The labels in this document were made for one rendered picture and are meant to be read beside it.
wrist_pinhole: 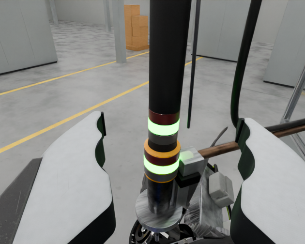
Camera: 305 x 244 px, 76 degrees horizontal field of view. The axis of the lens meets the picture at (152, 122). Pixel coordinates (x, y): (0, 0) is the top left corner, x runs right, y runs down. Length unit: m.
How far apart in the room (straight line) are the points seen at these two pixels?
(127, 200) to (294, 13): 4.97
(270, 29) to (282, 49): 6.74
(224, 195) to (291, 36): 5.06
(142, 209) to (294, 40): 5.47
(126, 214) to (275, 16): 11.53
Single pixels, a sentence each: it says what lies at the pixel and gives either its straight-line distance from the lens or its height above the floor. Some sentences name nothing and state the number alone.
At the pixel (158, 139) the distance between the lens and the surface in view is 0.21.
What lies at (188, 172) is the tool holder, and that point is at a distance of 0.26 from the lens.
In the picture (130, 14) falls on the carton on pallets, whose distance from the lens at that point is 8.54.
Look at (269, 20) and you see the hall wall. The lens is 12.36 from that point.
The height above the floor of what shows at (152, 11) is 1.71.
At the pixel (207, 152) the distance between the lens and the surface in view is 0.28.
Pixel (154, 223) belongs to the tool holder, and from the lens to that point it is 0.30.
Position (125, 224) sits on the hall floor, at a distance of 2.01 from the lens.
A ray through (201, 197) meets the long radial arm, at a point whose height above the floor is 1.14.
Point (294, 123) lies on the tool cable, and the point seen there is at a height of 1.56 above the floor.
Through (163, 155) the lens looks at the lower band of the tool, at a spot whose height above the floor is 1.58.
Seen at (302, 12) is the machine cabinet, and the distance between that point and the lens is 5.59.
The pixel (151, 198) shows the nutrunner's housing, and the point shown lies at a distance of 0.28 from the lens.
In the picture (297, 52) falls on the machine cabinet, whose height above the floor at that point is 0.81.
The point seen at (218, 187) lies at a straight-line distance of 0.77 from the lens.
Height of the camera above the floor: 1.72
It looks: 32 degrees down
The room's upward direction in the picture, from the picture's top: 1 degrees clockwise
